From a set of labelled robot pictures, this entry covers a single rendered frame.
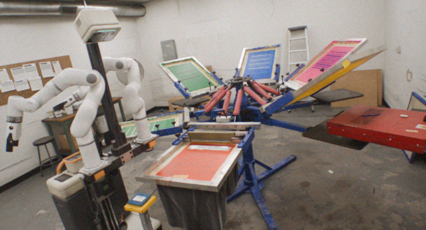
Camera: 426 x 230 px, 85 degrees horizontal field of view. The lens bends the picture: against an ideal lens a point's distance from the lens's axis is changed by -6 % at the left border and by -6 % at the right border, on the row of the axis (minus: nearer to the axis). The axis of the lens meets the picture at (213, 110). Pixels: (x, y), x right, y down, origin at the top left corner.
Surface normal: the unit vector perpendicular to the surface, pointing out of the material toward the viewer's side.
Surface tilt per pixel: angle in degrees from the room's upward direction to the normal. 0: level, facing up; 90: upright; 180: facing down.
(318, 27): 90
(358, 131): 91
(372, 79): 83
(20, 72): 88
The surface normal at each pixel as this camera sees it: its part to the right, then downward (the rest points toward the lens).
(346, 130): -0.79, 0.28
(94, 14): 0.70, -0.40
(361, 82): -0.41, 0.11
